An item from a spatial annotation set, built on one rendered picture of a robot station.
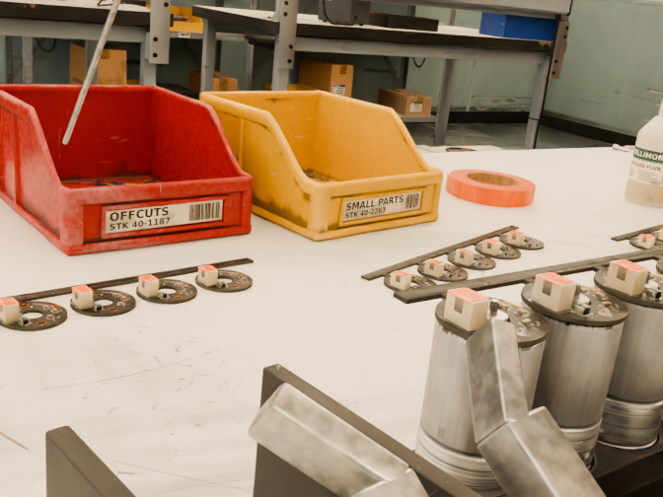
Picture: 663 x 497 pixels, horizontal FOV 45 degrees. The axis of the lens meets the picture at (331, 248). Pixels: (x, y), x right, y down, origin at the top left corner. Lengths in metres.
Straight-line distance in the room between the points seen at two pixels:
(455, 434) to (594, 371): 0.04
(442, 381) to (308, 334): 0.14
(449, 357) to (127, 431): 0.11
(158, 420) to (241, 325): 0.07
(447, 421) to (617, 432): 0.06
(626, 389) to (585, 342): 0.03
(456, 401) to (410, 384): 0.11
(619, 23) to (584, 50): 0.34
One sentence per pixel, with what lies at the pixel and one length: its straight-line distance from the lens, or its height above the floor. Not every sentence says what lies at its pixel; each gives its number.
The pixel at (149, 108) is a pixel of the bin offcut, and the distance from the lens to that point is 0.50.
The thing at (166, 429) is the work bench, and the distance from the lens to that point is 0.24.
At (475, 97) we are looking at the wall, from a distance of 6.15.
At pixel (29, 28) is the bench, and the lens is 2.47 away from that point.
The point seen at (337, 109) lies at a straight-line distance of 0.54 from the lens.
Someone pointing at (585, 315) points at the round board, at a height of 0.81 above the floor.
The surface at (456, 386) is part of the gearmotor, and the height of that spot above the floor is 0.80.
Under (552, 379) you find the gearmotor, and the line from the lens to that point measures 0.19.
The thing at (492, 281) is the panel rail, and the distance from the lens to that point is 0.20.
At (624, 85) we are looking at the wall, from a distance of 6.09.
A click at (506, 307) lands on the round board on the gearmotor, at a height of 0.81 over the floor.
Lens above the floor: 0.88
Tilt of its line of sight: 18 degrees down
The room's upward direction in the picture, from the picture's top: 6 degrees clockwise
